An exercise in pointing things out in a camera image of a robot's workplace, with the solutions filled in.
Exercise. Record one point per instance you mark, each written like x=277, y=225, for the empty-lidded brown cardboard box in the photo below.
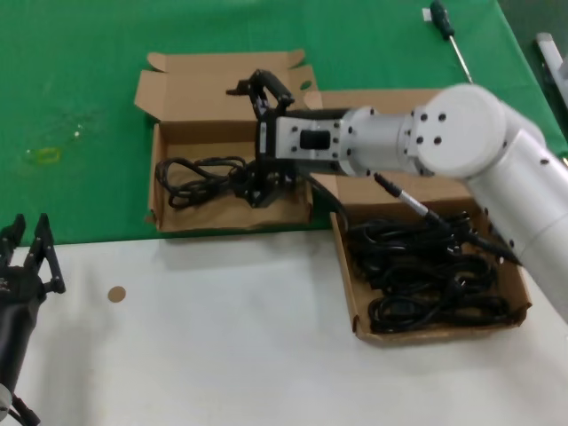
x=208, y=217

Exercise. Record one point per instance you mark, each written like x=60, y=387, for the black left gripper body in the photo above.
x=20, y=286

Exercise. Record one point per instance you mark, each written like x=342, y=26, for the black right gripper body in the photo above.
x=275, y=177

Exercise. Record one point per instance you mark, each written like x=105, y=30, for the green table cloth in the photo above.
x=66, y=66

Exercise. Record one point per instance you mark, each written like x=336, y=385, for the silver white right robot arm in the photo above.
x=466, y=128

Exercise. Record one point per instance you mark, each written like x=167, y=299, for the round brown cardboard disc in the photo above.
x=117, y=294

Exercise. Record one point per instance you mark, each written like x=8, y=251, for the grey white metal profile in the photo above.
x=550, y=53

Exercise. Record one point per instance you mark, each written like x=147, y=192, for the small white paper piece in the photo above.
x=426, y=16

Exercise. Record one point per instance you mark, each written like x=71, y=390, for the large brown cardboard box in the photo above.
x=377, y=100

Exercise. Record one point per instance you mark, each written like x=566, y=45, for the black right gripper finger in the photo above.
x=275, y=89
x=244, y=186

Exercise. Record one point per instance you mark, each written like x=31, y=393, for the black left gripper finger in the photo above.
x=13, y=235
x=44, y=253

